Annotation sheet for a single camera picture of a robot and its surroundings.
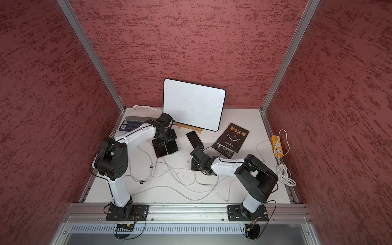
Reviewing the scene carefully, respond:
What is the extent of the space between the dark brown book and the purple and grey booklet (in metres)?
0.51

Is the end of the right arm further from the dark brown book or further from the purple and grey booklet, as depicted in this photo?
the purple and grey booklet

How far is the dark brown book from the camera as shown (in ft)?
3.17

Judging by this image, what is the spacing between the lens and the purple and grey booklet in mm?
1086
